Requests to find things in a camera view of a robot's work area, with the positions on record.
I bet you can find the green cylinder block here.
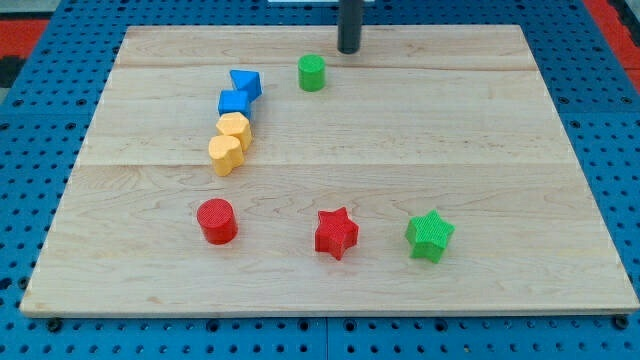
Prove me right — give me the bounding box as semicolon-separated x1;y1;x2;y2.
298;54;326;92

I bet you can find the red star block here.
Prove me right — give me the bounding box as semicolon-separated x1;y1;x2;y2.
315;207;359;261

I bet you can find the green star block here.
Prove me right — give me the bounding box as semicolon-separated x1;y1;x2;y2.
405;209;455;264

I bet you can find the wooden board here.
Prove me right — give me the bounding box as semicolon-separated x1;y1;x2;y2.
20;25;639;318

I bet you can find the yellow heart block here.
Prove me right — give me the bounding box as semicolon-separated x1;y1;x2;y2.
208;135;245;176

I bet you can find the yellow hexagon block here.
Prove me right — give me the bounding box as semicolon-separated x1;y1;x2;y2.
216;112;253;152

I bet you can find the red cylinder block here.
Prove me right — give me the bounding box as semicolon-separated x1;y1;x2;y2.
196;198;238;245

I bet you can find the blue cube block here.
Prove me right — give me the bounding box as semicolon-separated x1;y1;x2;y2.
218;90;251;119

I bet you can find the blue triangle block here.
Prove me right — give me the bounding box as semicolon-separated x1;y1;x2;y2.
230;69;262;102

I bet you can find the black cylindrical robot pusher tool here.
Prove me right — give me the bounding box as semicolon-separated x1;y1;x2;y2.
337;0;364;54

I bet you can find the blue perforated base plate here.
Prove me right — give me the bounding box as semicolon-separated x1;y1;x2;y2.
1;1;639;359

